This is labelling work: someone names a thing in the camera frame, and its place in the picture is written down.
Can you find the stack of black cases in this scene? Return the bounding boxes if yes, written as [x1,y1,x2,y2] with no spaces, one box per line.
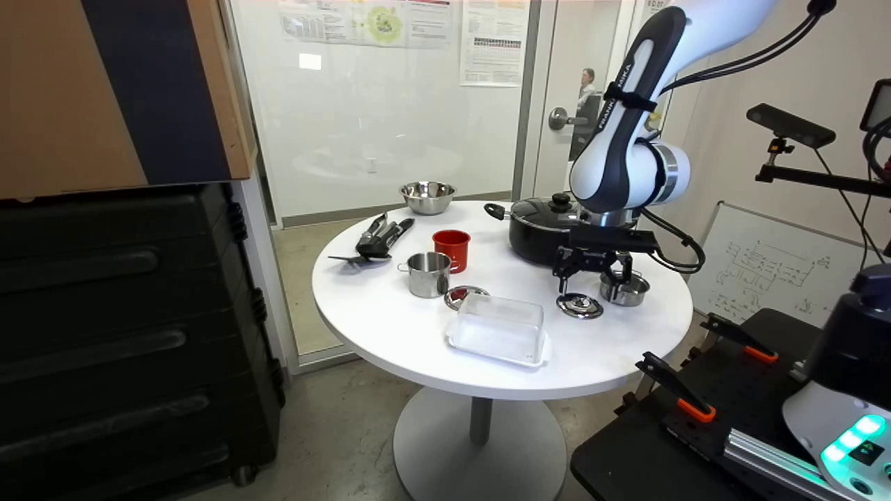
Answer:
[0,182,287,501]

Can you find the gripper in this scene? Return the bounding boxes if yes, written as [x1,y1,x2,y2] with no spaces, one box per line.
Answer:
[553,248,635,295]

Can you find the black spatula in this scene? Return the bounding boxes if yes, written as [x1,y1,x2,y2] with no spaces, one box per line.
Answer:
[327,253,392,267]

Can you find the whiteboard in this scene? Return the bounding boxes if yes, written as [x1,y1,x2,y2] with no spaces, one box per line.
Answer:
[688,201,879,328]

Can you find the camera on mount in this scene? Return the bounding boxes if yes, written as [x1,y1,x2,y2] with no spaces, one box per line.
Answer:
[746,102,891,200]

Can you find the black pot lid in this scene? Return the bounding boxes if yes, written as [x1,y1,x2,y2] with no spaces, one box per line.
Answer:
[512,193,594,226]

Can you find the large black pot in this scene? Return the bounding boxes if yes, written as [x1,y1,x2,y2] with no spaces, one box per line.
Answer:
[484,200,608,267]

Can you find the cardboard box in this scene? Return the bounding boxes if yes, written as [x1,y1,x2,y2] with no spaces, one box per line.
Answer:
[0,0,256,203]

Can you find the black clamp with orange tips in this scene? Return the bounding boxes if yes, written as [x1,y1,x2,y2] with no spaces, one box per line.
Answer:
[635,351,717,424]
[700,312,780,365]

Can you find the tall wall poster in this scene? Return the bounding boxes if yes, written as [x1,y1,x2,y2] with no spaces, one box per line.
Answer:
[459,0,532,88]

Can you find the black cable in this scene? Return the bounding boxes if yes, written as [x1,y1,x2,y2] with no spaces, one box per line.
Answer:
[862,115,891,183]

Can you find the person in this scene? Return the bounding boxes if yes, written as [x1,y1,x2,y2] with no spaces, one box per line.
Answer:
[575,67,601,120]

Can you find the black can opener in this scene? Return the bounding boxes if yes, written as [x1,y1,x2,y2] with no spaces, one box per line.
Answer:
[355,212,389,257]

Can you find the silver pot with handle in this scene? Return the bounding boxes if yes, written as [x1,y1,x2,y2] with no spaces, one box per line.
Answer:
[397,251,454,299]

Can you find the wide wall poster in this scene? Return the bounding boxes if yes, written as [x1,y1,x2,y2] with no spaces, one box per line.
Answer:
[278,0,455,50]

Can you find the red cup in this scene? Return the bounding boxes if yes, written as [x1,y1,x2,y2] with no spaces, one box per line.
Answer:
[432,229,472,274]

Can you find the small silver pot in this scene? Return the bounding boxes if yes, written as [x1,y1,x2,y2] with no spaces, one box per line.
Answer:
[599,270,652,308]

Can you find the clear plastic butter dish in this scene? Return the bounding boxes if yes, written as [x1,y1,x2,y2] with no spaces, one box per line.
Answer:
[445,292,552,368]

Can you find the black kitchen tongs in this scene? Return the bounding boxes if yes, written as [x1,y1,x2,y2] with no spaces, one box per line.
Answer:
[374,217,416,260]

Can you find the steel bowl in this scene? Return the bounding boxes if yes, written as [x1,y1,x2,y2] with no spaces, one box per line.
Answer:
[399,180,457,216]

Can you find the door handle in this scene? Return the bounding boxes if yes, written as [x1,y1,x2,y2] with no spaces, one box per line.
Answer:
[547,106,590,132]

